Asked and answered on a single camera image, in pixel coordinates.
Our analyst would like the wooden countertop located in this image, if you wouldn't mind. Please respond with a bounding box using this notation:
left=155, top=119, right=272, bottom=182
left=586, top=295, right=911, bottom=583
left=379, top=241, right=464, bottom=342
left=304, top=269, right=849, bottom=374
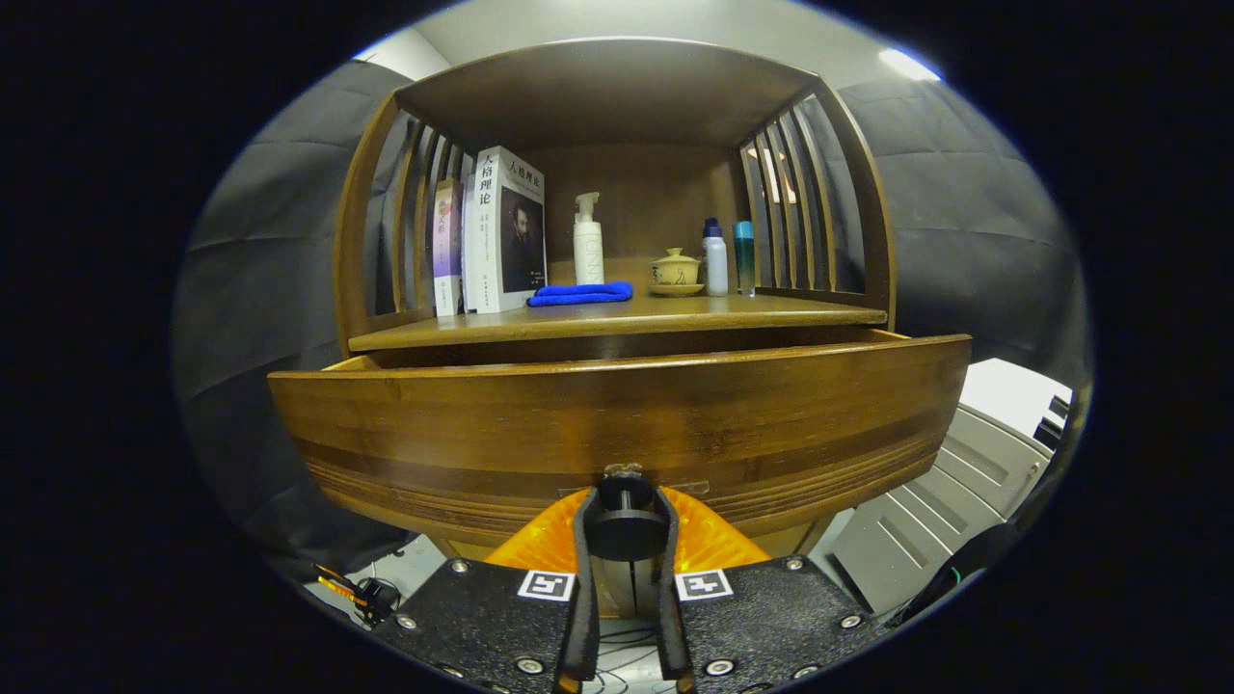
left=349, top=280, right=888, bottom=353

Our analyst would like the white metal cabinet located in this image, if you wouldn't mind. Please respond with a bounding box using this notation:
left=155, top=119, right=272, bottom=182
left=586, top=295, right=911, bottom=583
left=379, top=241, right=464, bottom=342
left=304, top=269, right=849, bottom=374
left=829, top=357, right=1074, bottom=618

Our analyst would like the orange and black tool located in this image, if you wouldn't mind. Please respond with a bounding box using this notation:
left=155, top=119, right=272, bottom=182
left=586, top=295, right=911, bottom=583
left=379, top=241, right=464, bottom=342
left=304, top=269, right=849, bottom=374
left=313, top=564, right=401, bottom=629

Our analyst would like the wooden cabinet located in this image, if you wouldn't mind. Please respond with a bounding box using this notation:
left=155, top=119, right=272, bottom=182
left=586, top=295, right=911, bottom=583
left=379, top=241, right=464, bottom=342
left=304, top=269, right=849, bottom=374
left=333, top=37, right=898, bottom=618

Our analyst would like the thin white book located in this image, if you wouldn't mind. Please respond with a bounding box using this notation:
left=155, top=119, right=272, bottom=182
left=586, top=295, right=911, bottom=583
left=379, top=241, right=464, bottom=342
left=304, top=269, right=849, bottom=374
left=460, top=175, right=475, bottom=314

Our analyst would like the wooden drawer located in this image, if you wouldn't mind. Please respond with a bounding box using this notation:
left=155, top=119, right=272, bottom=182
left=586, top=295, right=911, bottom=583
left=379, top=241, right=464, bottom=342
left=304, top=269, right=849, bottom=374
left=267, top=328, right=973, bottom=562

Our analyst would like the blue folded cloth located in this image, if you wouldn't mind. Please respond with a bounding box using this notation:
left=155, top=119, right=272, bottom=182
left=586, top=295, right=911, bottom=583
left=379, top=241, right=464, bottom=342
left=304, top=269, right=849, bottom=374
left=527, top=280, right=634, bottom=308

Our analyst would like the beige lidded tea cup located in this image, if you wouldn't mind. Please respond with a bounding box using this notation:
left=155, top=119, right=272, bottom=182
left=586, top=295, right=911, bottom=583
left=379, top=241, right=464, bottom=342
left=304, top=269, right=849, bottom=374
left=652, top=248, right=702, bottom=287

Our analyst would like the thick white portrait book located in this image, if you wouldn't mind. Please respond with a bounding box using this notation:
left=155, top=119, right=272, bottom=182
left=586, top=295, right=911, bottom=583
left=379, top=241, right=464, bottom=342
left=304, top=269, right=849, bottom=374
left=464, top=146, right=548, bottom=314

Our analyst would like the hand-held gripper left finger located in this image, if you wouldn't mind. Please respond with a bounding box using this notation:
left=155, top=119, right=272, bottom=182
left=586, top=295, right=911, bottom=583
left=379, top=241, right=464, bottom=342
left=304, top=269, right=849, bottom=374
left=371, top=487, right=604, bottom=694

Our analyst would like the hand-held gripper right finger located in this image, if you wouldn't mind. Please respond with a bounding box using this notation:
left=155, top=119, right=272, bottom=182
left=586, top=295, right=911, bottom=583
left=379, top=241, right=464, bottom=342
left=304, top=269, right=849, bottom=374
left=651, top=485, right=883, bottom=694

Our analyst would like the white pump bottle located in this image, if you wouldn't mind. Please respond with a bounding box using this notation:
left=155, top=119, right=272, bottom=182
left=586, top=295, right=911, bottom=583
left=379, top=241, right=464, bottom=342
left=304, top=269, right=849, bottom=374
left=573, top=192, right=606, bottom=286

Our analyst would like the slim teal bottle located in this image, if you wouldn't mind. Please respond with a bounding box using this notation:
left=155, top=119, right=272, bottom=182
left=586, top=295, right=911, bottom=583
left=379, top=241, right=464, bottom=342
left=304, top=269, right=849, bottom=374
left=732, top=221, right=757, bottom=297

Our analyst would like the long ceiling light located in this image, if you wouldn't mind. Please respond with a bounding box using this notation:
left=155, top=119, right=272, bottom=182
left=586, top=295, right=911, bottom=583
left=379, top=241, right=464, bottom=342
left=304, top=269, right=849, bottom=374
left=877, top=47, right=943, bottom=84

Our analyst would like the white bottle with blue cap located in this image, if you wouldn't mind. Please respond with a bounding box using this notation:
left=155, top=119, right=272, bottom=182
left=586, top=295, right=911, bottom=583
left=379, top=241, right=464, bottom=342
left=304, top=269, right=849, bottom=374
left=702, top=218, right=730, bottom=297

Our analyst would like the thin purple book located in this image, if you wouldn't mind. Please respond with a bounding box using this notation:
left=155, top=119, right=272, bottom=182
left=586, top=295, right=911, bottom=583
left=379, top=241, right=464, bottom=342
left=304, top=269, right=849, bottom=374
left=432, top=177, right=466, bottom=317

